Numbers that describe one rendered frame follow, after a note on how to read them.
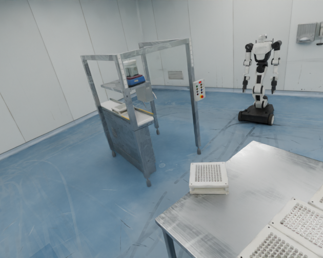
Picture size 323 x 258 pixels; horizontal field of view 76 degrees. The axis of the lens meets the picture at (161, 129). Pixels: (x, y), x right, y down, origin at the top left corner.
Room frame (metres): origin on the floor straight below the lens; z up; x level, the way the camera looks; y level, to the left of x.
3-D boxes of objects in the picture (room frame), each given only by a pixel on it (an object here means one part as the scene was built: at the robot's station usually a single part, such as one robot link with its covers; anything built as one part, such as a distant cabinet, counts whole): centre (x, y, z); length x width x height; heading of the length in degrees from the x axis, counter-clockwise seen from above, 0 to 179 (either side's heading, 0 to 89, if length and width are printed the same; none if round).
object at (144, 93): (2.46, 0.13, 1.20); 0.22 x 0.11 x 0.20; 33
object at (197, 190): (1.10, -0.26, 0.88); 0.24 x 0.24 x 0.02; 76
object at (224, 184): (1.10, -0.26, 0.93); 0.25 x 0.24 x 0.02; 76
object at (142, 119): (2.88, 0.54, 0.86); 1.35 x 0.25 x 0.05; 33
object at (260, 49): (3.57, -1.93, 1.23); 0.34 x 0.30 x 0.36; 47
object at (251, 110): (3.56, -1.91, 0.19); 0.64 x 0.52 x 0.33; 137
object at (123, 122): (2.88, 0.54, 0.83); 1.30 x 0.29 x 0.10; 33
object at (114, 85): (2.55, 0.35, 1.31); 0.62 x 0.38 x 0.04; 33
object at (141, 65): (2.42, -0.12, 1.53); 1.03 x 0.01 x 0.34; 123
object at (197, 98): (2.69, -0.59, 1.03); 0.17 x 0.06 x 0.26; 123
